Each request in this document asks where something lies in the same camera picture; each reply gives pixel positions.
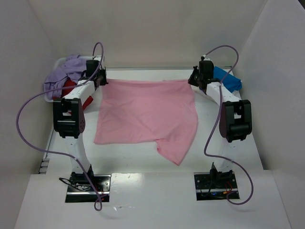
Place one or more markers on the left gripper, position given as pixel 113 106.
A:
pixel 101 77

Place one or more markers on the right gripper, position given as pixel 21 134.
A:
pixel 195 78

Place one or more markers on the pink t shirt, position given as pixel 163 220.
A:
pixel 163 112

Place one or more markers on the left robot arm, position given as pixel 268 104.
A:
pixel 69 120

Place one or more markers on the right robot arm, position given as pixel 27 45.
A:
pixel 234 118

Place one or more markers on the purple t shirt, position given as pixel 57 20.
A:
pixel 70 69

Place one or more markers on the red t shirt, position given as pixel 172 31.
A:
pixel 71 86

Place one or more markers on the blue folded t shirt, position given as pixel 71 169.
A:
pixel 230 82

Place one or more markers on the white laundry basket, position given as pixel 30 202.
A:
pixel 48 96

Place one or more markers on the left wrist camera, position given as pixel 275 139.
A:
pixel 97 58

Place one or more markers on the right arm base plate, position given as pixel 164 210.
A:
pixel 215 188

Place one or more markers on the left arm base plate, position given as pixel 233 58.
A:
pixel 82 192

